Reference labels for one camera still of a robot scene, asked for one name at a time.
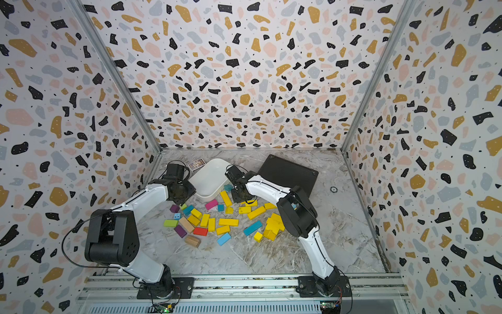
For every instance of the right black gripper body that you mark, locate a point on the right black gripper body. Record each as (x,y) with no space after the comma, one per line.
(236,197)

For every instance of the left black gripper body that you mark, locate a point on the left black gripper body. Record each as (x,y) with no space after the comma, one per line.
(187,190)

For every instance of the long yellow block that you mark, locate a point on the long yellow block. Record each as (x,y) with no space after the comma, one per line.
(226,199)

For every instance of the small yellow cube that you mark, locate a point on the small yellow cube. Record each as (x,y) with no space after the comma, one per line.
(258,237)

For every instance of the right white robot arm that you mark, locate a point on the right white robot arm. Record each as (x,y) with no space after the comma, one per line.
(298,216)

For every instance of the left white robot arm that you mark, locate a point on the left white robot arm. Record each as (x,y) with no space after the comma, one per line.
(113,239)

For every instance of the long yellow block diagonal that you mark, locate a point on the long yellow block diagonal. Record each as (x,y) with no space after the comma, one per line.
(256,213)

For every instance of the magenta block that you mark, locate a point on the magenta block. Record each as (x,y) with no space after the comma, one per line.
(211,204)

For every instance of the yellow flat block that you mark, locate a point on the yellow flat block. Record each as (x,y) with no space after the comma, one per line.
(228,222)

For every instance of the white plastic bin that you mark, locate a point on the white plastic bin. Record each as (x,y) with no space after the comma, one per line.
(210,180)

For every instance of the green block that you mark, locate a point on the green block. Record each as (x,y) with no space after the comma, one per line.
(170,223)

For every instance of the small playing card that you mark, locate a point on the small playing card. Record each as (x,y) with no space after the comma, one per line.
(196,164)

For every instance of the long teal block centre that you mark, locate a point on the long teal block centre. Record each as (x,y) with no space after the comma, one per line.
(253,228)

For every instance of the yellow upright block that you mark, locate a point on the yellow upright block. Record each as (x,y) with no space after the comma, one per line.
(212,225)

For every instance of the purple block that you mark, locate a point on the purple block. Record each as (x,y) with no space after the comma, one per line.
(180,231)

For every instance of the red block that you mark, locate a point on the red block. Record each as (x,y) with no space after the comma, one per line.
(200,231)

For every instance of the yellow block pile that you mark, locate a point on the yellow block pile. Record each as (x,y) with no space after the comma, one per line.
(273,227)

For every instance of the black hard case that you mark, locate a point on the black hard case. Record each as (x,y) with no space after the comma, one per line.
(288,174)

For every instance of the light blue block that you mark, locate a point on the light blue block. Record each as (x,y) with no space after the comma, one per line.
(224,239)

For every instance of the natural wood block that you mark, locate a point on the natural wood block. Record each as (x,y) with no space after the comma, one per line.
(192,241)

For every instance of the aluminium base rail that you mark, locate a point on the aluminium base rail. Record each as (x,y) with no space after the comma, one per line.
(272,293)

